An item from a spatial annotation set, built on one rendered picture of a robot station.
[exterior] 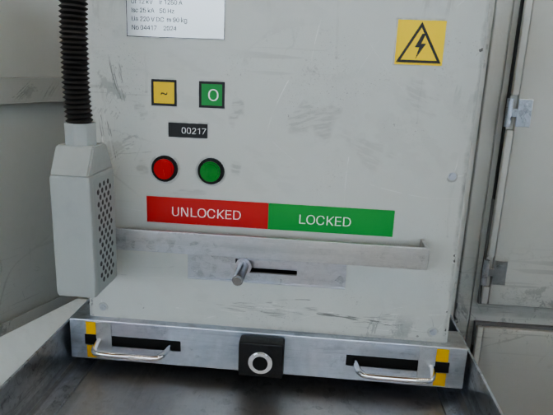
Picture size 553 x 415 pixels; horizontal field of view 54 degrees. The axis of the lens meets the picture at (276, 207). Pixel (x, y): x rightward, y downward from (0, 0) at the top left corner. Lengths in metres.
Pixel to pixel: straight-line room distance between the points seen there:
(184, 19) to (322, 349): 0.46
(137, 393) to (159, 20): 0.48
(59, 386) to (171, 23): 0.49
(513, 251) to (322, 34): 0.61
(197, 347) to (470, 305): 0.59
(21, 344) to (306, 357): 0.72
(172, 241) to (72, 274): 0.12
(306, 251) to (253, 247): 0.07
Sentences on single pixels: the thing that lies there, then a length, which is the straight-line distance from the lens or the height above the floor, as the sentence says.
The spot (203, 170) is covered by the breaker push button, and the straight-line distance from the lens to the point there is 0.68.
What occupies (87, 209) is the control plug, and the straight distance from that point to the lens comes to 0.63.
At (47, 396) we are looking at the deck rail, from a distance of 0.79.
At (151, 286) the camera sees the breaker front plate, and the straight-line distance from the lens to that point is 0.76.
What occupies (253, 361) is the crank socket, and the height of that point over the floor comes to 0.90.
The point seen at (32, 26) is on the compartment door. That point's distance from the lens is 0.99.
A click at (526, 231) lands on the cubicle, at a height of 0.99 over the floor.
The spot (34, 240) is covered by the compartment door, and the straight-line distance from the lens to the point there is 1.02.
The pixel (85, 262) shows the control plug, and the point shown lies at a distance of 0.65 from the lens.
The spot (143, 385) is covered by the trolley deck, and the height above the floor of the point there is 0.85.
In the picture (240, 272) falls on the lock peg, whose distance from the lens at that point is 0.68.
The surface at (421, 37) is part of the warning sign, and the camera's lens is 0.67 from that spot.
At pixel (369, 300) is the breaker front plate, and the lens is 0.73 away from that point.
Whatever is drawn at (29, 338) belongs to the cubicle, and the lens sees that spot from 1.28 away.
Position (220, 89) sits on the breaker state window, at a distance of 0.68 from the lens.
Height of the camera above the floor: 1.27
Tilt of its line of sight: 15 degrees down
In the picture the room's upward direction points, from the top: 2 degrees clockwise
